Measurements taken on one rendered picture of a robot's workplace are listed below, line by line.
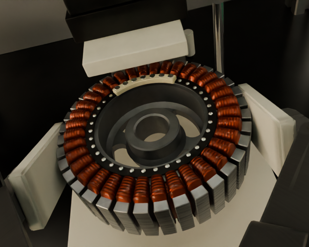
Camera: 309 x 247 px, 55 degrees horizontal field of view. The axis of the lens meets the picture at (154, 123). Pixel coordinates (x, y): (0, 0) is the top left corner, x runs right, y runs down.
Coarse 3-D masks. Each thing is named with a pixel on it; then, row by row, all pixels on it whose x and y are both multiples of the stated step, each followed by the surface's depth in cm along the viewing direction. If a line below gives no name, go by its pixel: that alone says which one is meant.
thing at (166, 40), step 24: (72, 0) 16; (96, 0) 16; (120, 0) 16; (144, 0) 17; (168, 0) 17; (72, 24) 17; (96, 24) 17; (120, 24) 17; (144, 24) 18; (168, 24) 18; (96, 48) 17; (120, 48) 17; (144, 48) 16; (168, 48) 16; (96, 72) 17
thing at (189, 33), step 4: (184, 32) 29; (188, 32) 29; (192, 32) 29; (188, 36) 28; (192, 36) 29; (188, 40) 29; (192, 40) 29; (188, 44) 29; (192, 44) 29; (188, 48) 29; (192, 48) 30; (188, 52) 30; (192, 52) 30; (188, 56) 30; (192, 56) 30
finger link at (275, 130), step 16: (256, 96) 16; (256, 112) 15; (272, 112) 13; (256, 128) 16; (272, 128) 13; (288, 128) 12; (256, 144) 16; (272, 144) 13; (288, 144) 12; (272, 160) 14
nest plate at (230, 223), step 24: (264, 168) 21; (72, 192) 23; (240, 192) 20; (264, 192) 20; (72, 216) 22; (216, 216) 20; (240, 216) 19; (72, 240) 20; (96, 240) 20; (120, 240) 20; (144, 240) 20; (168, 240) 19; (192, 240) 19; (216, 240) 19; (240, 240) 18
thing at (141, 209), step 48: (96, 96) 19; (144, 96) 20; (192, 96) 18; (240, 96) 17; (96, 144) 17; (144, 144) 17; (192, 144) 18; (240, 144) 15; (96, 192) 14; (144, 192) 14; (192, 192) 14
